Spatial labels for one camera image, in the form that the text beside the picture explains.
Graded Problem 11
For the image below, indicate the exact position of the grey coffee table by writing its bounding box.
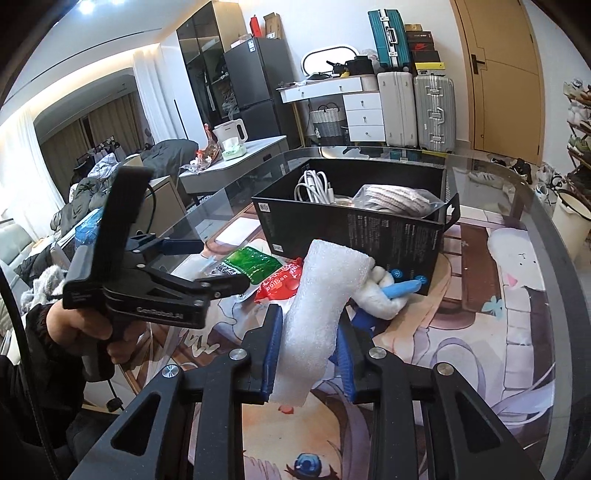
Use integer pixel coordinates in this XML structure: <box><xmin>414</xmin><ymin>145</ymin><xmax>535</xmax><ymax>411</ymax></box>
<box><xmin>177</xmin><ymin>136</ymin><xmax>290</xmax><ymax>206</ymax></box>

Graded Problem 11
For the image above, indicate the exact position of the oval mirror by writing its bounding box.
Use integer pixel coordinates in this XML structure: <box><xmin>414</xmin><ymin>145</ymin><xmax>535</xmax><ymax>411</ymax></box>
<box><xmin>301</xmin><ymin>43</ymin><xmax>366</xmax><ymax>77</ymax></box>

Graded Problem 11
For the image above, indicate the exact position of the blue plastic pack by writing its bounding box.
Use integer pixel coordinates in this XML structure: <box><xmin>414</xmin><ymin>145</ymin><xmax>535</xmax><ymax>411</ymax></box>
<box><xmin>73</xmin><ymin>209</ymin><xmax>103</xmax><ymax>246</ymax></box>

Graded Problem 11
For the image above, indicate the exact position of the black cardboard box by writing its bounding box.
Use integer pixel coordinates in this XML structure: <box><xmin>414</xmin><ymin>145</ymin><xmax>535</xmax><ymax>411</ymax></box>
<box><xmin>252</xmin><ymin>158</ymin><xmax>461</xmax><ymax>297</ymax></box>

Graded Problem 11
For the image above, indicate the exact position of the black bag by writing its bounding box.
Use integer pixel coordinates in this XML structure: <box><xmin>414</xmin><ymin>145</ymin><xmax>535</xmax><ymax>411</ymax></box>
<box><xmin>344</xmin><ymin>56</ymin><xmax>375</xmax><ymax>77</ymax></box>

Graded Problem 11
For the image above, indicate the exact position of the wooden door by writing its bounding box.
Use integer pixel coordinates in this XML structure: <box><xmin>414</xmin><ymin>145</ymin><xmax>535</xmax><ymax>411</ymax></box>
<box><xmin>450</xmin><ymin>0</ymin><xmax>546</xmax><ymax>165</ymax></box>

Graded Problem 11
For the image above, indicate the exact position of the light grey sofa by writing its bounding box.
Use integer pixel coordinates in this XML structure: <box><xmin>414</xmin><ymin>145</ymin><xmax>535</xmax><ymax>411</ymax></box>
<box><xmin>0</xmin><ymin>216</ymin><xmax>56</xmax><ymax>303</ymax></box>

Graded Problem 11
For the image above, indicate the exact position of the white and blue plush toy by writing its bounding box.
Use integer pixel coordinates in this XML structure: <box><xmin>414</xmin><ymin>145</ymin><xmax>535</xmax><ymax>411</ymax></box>
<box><xmin>348</xmin><ymin>265</ymin><xmax>427</xmax><ymax>334</ymax></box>

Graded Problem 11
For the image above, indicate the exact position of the green wipes packet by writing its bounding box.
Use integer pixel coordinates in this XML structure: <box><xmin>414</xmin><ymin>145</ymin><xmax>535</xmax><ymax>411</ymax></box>
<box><xmin>215</xmin><ymin>246</ymin><xmax>284</xmax><ymax>286</ymax></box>

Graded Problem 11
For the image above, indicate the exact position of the red clear plastic wrapper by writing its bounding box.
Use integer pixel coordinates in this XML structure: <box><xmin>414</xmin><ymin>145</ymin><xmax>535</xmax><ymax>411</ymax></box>
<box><xmin>191</xmin><ymin>143</ymin><xmax>223</xmax><ymax>172</ymax></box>

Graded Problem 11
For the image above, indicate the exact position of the grey side cabinet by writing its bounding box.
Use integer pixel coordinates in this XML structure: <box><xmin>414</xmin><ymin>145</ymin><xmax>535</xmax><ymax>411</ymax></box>
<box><xmin>122</xmin><ymin>174</ymin><xmax>191</xmax><ymax>223</ymax></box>

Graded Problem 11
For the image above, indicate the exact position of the white curtain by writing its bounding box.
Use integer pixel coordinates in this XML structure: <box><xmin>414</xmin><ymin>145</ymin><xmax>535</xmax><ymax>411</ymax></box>
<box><xmin>133</xmin><ymin>43</ymin><xmax>182</xmax><ymax>145</ymax></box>

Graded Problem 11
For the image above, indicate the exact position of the beige curtain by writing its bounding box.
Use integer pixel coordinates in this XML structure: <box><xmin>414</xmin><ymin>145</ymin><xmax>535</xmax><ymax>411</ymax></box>
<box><xmin>41</xmin><ymin>98</ymin><xmax>145</xmax><ymax>172</ymax></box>

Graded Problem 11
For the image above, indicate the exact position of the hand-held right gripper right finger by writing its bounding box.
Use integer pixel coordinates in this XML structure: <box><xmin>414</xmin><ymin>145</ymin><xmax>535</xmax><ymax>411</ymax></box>
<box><xmin>336</xmin><ymin>310</ymin><xmax>546</xmax><ymax>480</ymax></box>

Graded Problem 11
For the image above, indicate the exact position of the woven basket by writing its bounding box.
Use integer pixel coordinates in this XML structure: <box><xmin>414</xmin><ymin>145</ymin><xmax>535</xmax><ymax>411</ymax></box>
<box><xmin>308</xmin><ymin>103</ymin><xmax>347</xmax><ymax>138</ymax></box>

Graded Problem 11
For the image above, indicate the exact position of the white dressing table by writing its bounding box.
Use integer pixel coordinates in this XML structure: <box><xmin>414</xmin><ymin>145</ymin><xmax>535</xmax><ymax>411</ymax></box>
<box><xmin>276</xmin><ymin>76</ymin><xmax>387</xmax><ymax>142</ymax></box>

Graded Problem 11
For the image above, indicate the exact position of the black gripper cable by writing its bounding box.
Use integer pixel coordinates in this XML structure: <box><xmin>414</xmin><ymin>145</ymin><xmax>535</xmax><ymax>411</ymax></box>
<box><xmin>0</xmin><ymin>264</ymin><xmax>52</xmax><ymax>480</ymax></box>
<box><xmin>102</xmin><ymin>378</ymin><xmax>124</xmax><ymax>412</ymax></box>

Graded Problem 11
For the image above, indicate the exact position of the black shoe box red logo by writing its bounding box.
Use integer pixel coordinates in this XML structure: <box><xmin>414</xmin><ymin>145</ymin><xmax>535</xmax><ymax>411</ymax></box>
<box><xmin>406</xmin><ymin>31</ymin><xmax>443</xmax><ymax>65</ymax></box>

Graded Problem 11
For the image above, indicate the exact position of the group of assorted shoes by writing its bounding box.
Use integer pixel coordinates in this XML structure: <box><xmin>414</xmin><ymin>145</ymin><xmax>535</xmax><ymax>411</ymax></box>
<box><xmin>562</xmin><ymin>78</ymin><xmax>591</xmax><ymax>160</ymax></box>

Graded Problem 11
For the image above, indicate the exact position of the black refrigerator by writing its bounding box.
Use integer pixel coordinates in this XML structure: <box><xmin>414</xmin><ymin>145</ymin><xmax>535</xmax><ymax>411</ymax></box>
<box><xmin>223</xmin><ymin>36</ymin><xmax>301</xmax><ymax>140</ymax></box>

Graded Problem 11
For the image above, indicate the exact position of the silver suitcase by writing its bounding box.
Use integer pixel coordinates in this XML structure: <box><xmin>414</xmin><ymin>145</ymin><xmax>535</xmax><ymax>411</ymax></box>
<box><xmin>412</xmin><ymin>73</ymin><xmax>458</xmax><ymax>153</ymax></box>

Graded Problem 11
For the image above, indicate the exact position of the white suitcase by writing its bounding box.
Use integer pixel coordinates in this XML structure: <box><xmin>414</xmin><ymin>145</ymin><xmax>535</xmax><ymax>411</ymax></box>
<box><xmin>376</xmin><ymin>70</ymin><xmax>420</xmax><ymax>149</ymax></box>

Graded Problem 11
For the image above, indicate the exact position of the teal suitcase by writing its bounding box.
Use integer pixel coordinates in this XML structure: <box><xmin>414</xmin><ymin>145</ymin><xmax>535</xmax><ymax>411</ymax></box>
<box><xmin>368</xmin><ymin>8</ymin><xmax>412</xmax><ymax>73</ymax></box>

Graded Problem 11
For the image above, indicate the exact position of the red balloon packet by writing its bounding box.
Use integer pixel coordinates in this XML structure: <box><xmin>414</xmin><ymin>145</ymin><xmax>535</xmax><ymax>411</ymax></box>
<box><xmin>253</xmin><ymin>257</ymin><xmax>306</xmax><ymax>306</ymax></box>

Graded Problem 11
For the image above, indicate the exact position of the white bubble wrap roll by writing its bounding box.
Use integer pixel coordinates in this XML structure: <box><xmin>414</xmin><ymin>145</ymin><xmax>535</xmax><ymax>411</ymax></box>
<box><xmin>270</xmin><ymin>239</ymin><xmax>376</xmax><ymax>408</ymax></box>

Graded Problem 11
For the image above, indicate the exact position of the white enamel basin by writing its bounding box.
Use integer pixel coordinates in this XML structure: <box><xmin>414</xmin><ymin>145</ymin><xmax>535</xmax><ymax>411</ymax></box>
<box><xmin>551</xmin><ymin>186</ymin><xmax>591</xmax><ymax>262</ymax></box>

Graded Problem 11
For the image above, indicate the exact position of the white electric kettle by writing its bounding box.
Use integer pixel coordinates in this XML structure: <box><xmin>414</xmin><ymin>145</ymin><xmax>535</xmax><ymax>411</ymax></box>
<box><xmin>212</xmin><ymin>118</ymin><xmax>249</xmax><ymax>151</ymax></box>

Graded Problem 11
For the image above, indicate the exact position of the person's left forearm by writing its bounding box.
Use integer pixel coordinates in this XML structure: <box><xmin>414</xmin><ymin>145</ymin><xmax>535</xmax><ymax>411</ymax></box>
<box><xmin>0</xmin><ymin>302</ymin><xmax>86</xmax><ymax>462</ymax></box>

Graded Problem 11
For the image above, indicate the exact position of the bagged white webbing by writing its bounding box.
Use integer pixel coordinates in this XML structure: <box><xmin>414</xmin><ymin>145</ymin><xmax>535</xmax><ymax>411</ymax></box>
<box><xmin>351</xmin><ymin>183</ymin><xmax>443</xmax><ymax>219</ymax></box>

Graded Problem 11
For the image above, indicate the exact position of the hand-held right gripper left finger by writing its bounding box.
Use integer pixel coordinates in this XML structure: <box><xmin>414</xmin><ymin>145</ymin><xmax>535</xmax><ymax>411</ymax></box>
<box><xmin>67</xmin><ymin>304</ymin><xmax>284</xmax><ymax>480</ymax></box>

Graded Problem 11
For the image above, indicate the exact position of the dark glass cabinet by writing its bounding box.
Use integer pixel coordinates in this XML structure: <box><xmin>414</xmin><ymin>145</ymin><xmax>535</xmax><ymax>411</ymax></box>
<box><xmin>176</xmin><ymin>0</ymin><xmax>241</xmax><ymax>136</ymax></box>

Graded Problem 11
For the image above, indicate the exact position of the printed cartoon table mat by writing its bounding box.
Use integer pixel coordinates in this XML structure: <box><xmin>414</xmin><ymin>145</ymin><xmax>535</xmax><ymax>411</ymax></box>
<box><xmin>124</xmin><ymin>215</ymin><xmax>557</xmax><ymax>480</ymax></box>

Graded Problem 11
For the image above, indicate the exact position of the pile of clothes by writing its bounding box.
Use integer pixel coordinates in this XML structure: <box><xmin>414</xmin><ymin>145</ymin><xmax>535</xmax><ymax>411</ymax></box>
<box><xmin>48</xmin><ymin>150</ymin><xmax>123</xmax><ymax>234</ymax></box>

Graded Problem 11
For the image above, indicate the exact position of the person's left hand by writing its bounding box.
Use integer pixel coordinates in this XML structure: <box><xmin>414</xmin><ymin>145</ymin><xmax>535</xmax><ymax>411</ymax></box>
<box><xmin>46</xmin><ymin>304</ymin><xmax>149</xmax><ymax>366</ymax></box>

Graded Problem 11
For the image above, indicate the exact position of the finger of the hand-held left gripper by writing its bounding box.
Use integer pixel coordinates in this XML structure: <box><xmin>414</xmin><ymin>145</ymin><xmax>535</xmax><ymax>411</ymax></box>
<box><xmin>159</xmin><ymin>271</ymin><xmax>250</xmax><ymax>306</ymax></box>
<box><xmin>134</xmin><ymin>234</ymin><xmax>205</xmax><ymax>258</ymax></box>

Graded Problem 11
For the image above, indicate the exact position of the dark jacket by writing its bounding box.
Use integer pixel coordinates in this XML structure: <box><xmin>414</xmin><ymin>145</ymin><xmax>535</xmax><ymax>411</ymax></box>
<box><xmin>140</xmin><ymin>138</ymin><xmax>199</xmax><ymax>171</ymax></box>

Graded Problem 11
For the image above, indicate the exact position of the white cable bundle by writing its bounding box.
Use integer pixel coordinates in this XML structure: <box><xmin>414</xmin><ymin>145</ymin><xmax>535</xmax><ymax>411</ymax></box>
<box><xmin>294</xmin><ymin>169</ymin><xmax>341</xmax><ymax>205</ymax></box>

